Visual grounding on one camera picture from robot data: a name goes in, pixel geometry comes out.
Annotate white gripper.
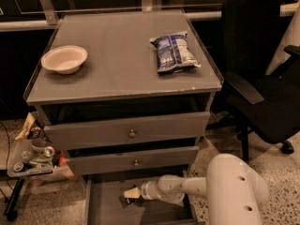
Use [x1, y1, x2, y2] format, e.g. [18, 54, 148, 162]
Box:
[123, 181, 160, 200]

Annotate dark blue rxbar wrapper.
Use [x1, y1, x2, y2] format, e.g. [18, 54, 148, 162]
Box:
[120, 191, 143, 207]

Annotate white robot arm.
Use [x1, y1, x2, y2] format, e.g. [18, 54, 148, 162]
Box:
[124, 1, 300, 225]

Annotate brass middle drawer knob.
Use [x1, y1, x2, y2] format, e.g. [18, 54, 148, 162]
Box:
[133, 159, 140, 167]

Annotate brass drawer knob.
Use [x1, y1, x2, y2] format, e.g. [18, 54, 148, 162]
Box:
[133, 159, 140, 167]
[128, 129, 136, 138]

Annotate grey bottom drawer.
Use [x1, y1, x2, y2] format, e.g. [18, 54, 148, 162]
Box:
[84, 167, 203, 225]

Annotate grey drawer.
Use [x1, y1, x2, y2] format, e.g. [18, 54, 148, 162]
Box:
[84, 167, 203, 225]
[67, 146, 199, 175]
[44, 112, 210, 150]

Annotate grey middle drawer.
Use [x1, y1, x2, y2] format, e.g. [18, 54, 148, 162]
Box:
[67, 146, 199, 175]

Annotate brass top drawer knob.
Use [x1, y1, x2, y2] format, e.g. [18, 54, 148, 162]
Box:
[128, 129, 136, 138]

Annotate grey top drawer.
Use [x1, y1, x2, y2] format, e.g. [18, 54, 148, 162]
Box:
[44, 112, 210, 150]

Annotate grey drawer cabinet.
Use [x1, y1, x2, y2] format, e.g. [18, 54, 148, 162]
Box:
[23, 8, 225, 225]

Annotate clear plastic bin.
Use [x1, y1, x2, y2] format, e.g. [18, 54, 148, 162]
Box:
[7, 111, 76, 183]

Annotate silver soda can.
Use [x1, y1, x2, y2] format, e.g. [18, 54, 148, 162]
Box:
[13, 162, 25, 173]

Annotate black stand leg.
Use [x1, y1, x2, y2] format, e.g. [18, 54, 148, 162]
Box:
[4, 178, 24, 221]

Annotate tan snack bag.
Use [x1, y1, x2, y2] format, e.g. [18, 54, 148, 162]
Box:
[15, 113, 36, 141]

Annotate blue white chip bag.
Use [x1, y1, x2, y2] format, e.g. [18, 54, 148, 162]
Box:
[150, 31, 201, 74]

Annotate white paper bowl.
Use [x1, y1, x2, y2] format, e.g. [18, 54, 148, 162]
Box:
[41, 45, 87, 75]

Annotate black office chair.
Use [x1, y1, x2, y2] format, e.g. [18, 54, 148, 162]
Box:
[211, 0, 300, 160]

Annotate metal railing bar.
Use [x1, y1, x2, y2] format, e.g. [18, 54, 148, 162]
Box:
[0, 0, 300, 34]

